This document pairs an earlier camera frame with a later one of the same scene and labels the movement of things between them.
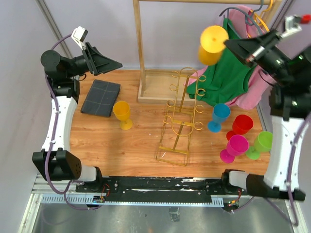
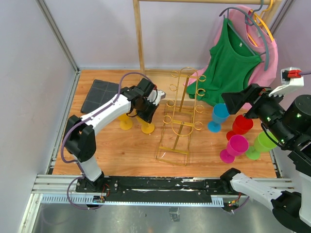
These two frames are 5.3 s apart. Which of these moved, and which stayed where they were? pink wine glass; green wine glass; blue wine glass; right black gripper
Moved: right black gripper
Stayed: green wine glass; pink wine glass; blue wine glass
